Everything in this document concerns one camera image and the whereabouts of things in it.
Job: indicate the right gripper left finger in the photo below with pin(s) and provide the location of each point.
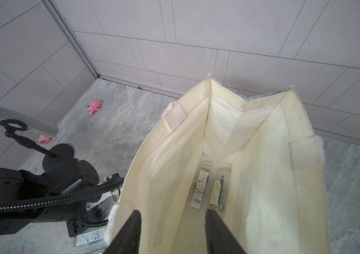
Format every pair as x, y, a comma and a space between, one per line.
127, 241

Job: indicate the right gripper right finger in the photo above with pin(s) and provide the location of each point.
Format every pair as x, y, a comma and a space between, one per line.
219, 239

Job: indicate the compass set grey label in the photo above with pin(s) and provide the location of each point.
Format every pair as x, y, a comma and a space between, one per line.
105, 202

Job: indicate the compass set gold label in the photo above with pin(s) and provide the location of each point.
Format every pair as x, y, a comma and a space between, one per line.
219, 189

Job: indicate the compass set clear case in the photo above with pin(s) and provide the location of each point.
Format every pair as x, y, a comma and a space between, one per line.
199, 184

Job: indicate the cream canvas tote bag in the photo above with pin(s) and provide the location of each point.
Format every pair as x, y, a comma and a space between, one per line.
276, 202

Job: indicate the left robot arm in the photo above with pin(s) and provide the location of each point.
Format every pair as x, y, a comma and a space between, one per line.
69, 193

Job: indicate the compass set lower grey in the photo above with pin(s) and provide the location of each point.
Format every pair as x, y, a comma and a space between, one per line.
89, 238

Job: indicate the black microphone stand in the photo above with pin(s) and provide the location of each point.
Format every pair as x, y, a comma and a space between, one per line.
52, 159

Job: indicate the pink eraser block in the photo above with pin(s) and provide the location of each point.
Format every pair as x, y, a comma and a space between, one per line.
44, 139

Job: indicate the pink pig toy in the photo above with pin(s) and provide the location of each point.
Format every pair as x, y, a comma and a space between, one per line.
94, 107

